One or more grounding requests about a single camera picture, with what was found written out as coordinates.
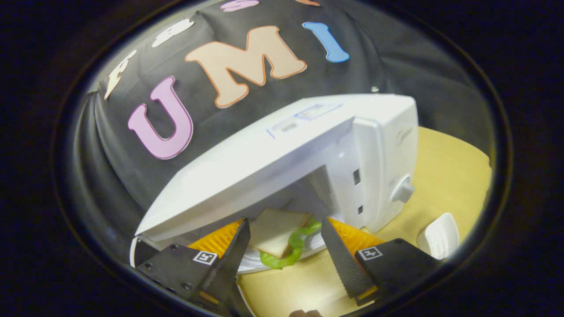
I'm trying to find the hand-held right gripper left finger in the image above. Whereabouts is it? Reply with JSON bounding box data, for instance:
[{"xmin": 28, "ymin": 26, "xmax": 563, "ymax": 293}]
[{"xmin": 136, "ymin": 219, "xmax": 251, "ymax": 316}]

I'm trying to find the white ribbed plate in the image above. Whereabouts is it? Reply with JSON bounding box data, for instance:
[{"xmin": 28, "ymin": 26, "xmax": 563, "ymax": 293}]
[{"xmin": 416, "ymin": 213, "xmax": 460, "ymax": 260}]

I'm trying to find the white microwave oven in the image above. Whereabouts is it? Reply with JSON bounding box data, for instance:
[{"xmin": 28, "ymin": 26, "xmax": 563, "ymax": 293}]
[{"xmin": 130, "ymin": 93, "xmax": 418, "ymax": 276}]

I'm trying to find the lettuce sandwich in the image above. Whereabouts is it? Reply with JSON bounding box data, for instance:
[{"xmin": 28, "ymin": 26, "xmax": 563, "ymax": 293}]
[{"xmin": 248, "ymin": 208, "xmax": 323, "ymax": 270}]

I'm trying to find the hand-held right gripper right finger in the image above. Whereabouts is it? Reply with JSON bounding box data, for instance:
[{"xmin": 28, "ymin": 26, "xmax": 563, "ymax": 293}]
[{"xmin": 321, "ymin": 217, "xmax": 442, "ymax": 307}]

